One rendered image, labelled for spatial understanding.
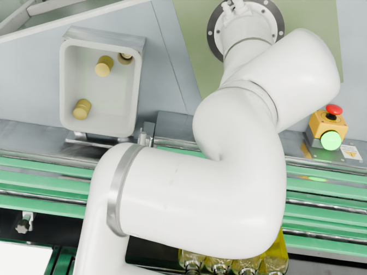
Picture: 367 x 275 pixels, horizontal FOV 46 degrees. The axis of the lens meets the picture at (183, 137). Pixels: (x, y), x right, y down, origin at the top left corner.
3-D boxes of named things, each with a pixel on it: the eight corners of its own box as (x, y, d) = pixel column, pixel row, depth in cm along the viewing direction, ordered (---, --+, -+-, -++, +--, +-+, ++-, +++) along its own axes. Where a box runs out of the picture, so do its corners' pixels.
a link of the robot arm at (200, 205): (179, 76, 47) (125, 101, 34) (306, 97, 44) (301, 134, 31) (167, 190, 51) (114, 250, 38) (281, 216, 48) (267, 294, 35)
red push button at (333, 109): (324, 121, 101) (329, 109, 99) (320, 113, 104) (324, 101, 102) (340, 124, 101) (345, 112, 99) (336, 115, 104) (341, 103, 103)
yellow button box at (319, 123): (304, 131, 109) (310, 147, 103) (313, 105, 105) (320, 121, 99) (331, 135, 110) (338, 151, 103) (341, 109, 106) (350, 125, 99)
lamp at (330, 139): (317, 144, 102) (320, 151, 100) (323, 128, 100) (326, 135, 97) (335, 147, 103) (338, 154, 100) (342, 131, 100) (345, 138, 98)
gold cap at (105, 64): (98, 54, 98) (94, 61, 94) (113, 56, 98) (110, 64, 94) (98, 68, 100) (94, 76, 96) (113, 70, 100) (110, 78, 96)
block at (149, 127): (137, 152, 107) (133, 169, 101) (141, 120, 102) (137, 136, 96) (151, 154, 107) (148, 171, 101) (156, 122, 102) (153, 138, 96)
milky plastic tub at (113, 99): (69, 111, 108) (59, 129, 101) (70, 24, 96) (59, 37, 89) (137, 121, 109) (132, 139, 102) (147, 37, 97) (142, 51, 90)
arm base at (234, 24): (197, 4, 84) (195, 32, 71) (258, -25, 80) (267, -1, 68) (229, 70, 91) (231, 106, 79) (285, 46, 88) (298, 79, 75)
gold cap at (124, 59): (135, 63, 94) (137, 55, 98) (130, 48, 92) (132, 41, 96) (119, 66, 95) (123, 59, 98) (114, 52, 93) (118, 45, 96)
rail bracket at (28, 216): (33, 206, 109) (13, 245, 98) (31, 185, 106) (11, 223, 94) (48, 208, 110) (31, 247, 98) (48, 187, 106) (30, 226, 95)
